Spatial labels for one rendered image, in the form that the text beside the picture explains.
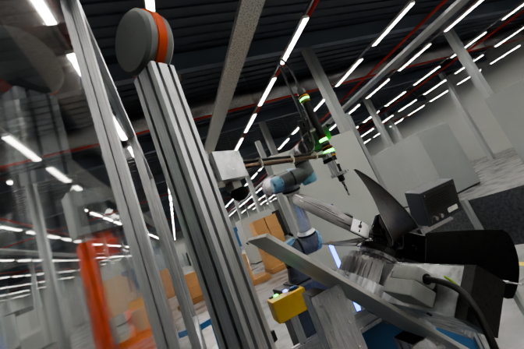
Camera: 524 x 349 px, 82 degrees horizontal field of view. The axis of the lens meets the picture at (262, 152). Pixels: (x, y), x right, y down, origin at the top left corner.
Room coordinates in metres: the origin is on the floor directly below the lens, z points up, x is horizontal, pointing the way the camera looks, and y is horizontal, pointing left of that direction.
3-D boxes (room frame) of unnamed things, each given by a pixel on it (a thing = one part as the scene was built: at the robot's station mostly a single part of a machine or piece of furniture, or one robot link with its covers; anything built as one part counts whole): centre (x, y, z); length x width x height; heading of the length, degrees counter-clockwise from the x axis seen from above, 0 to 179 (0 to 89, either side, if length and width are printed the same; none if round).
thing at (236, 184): (0.73, 0.09, 1.48); 0.05 x 0.04 x 0.05; 145
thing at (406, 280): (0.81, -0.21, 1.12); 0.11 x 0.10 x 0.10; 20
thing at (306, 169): (1.46, -0.15, 1.54); 0.11 x 0.08 x 0.11; 103
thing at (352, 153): (3.23, -0.55, 1.10); 1.21 x 0.05 x 2.20; 110
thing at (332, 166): (1.20, -0.25, 1.50); 0.09 x 0.07 x 0.10; 145
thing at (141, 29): (0.62, 0.16, 1.88); 0.17 x 0.15 x 0.16; 20
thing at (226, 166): (0.70, 0.11, 1.54); 0.10 x 0.07 x 0.08; 145
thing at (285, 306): (1.45, 0.14, 1.02); 0.16 x 0.10 x 0.11; 110
